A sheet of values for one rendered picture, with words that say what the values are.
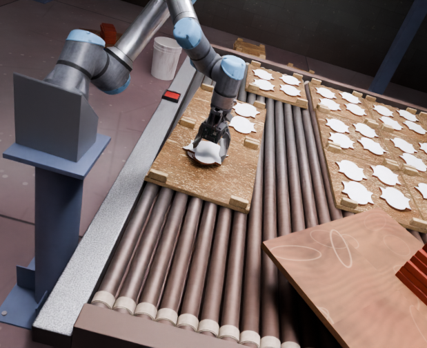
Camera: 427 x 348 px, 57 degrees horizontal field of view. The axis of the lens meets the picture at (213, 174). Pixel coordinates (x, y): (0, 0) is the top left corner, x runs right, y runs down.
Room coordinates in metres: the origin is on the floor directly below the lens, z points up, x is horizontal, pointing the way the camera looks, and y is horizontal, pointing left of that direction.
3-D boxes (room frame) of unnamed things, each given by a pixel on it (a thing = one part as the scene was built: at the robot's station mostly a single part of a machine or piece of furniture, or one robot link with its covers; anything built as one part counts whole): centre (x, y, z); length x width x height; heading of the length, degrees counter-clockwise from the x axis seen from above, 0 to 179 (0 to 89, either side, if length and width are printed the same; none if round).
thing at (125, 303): (1.48, 0.15, 0.90); 1.95 x 0.05 x 0.05; 3
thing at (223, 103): (1.18, 0.04, 1.19); 0.08 x 0.08 x 0.05
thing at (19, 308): (1.11, 0.54, 0.44); 0.38 x 0.38 x 0.87; 3
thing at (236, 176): (1.20, 0.03, 0.93); 0.41 x 0.35 x 0.02; 179
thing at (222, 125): (1.17, 0.04, 1.11); 0.09 x 0.08 x 0.12; 167
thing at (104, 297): (1.48, 0.20, 0.90); 1.95 x 0.05 x 0.05; 3
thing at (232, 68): (1.18, 0.04, 1.27); 0.09 x 0.08 x 0.11; 54
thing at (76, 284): (1.47, 0.27, 0.89); 2.08 x 0.09 x 0.06; 3
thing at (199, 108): (1.61, 0.02, 0.93); 0.41 x 0.35 x 0.02; 179
